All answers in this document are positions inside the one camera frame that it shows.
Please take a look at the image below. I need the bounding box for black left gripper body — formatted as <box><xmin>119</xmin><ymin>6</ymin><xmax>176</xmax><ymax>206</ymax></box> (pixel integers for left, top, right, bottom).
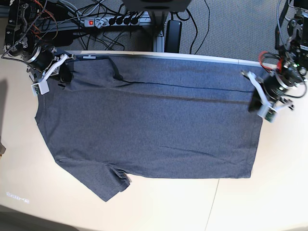
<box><xmin>262</xmin><ymin>74</ymin><xmax>290</xmax><ymax>101</ymax></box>

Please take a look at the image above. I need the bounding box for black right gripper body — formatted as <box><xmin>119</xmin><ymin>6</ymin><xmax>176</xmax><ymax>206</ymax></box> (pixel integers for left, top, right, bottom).
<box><xmin>30</xmin><ymin>47</ymin><xmax>56</xmax><ymax>72</ymax></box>

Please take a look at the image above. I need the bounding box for blue-grey T-shirt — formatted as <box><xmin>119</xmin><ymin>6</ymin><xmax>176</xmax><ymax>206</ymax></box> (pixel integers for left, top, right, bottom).
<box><xmin>36</xmin><ymin>56</ymin><xmax>263</xmax><ymax>201</ymax></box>

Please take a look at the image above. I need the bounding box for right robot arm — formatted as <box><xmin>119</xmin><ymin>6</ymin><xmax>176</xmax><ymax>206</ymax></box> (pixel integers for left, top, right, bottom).
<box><xmin>0</xmin><ymin>0</ymin><xmax>73</xmax><ymax>83</ymax></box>

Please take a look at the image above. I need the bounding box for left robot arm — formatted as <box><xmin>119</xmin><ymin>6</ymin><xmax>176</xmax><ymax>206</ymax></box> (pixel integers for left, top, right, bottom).
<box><xmin>243</xmin><ymin>0</ymin><xmax>308</xmax><ymax>114</ymax></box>

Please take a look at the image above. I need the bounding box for black box under table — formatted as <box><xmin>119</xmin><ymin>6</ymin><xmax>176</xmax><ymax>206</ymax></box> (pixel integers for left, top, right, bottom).
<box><xmin>43</xmin><ymin>31</ymin><xmax>74</xmax><ymax>47</ymax></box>

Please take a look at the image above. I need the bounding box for white power strip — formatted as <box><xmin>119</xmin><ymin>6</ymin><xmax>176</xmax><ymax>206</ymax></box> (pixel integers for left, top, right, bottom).
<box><xmin>81</xmin><ymin>16</ymin><xmax>140</xmax><ymax>29</ymax></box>

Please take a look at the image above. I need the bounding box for black power adapter brick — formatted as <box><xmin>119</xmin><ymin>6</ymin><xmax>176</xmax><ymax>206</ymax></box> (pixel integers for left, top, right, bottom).
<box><xmin>165</xmin><ymin>20</ymin><xmax>182</xmax><ymax>53</ymax></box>

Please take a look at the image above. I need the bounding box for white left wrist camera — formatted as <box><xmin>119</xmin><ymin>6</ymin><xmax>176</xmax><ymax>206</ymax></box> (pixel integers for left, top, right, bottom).
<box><xmin>257</xmin><ymin>105</ymin><xmax>277</xmax><ymax>123</ymax></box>

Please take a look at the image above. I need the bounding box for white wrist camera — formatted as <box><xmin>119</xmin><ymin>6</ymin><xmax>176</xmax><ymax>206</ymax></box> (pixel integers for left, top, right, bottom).
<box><xmin>257</xmin><ymin>105</ymin><xmax>277</xmax><ymax>123</ymax></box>
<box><xmin>31</xmin><ymin>81</ymin><xmax>50</xmax><ymax>96</ymax></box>

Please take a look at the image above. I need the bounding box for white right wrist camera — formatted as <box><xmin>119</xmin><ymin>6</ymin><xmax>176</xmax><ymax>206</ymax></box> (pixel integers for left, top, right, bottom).
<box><xmin>31</xmin><ymin>81</ymin><xmax>50</xmax><ymax>96</ymax></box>

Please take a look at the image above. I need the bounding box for black camera mount overhead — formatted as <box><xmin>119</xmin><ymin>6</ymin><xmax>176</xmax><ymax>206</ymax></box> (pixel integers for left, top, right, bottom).
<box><xmin>122</xmin><ymin>0</ymin><xmax>191</xmax><ymax>12</ymax></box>

